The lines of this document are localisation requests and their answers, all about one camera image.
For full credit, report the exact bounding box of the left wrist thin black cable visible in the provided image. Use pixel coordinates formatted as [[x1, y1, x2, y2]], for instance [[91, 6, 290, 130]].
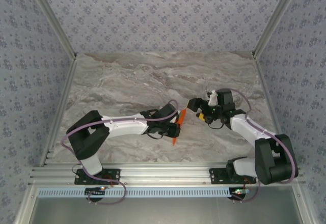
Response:
[[146, 131, 164, 141]]

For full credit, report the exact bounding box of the slotted pale cable duct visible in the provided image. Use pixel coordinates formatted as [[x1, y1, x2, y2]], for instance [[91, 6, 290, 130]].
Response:
[[37, 187, 233, 199]]

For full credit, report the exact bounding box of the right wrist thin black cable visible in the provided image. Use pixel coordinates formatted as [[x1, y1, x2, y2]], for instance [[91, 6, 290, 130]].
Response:
[[207, 121, 225, 131]]

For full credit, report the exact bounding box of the short aluminium frame rail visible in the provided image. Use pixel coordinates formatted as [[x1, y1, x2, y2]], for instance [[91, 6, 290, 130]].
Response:
[[14, 185, 39, 224], [292, 185, 318, 224]]

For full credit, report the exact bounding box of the aluminium frame post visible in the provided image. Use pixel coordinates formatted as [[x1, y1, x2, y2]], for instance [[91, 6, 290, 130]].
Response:
[[252, 0, 305, 60], [25, 0, 78, 61]]

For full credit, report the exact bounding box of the aluminium table side rail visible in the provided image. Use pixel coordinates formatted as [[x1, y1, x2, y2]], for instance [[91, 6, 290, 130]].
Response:
[[253, 54, 292, 165], [39, 55, 78, 167]]

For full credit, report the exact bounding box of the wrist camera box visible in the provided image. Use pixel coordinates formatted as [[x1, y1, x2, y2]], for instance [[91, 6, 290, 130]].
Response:
[[206, 88, 235, 106], [152, 103, 179, 123]]

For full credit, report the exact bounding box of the orange square paper sheet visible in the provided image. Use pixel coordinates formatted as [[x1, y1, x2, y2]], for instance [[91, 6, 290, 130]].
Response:
[[172, 108, 188, 146]]

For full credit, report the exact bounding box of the wrist thin black cable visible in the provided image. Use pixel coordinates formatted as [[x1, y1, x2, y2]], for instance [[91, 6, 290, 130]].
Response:
[[207, 121, 225, 131], [146, 131, 164, 141]]

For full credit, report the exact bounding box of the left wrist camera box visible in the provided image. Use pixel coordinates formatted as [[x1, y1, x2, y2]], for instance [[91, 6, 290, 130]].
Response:
[[152, 103, 179, 123]]

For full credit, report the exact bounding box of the grey metal sheet panel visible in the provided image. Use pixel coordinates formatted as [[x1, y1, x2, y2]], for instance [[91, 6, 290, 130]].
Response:
[[28, 197, 304, 224]]

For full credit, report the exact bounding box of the long aluminium base rail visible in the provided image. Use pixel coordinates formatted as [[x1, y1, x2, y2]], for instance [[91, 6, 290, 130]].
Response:
[[27, 164, 306, 186]]

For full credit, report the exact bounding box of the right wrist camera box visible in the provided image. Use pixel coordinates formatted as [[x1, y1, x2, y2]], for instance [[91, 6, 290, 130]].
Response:
[[206, 88, 235, 106]]

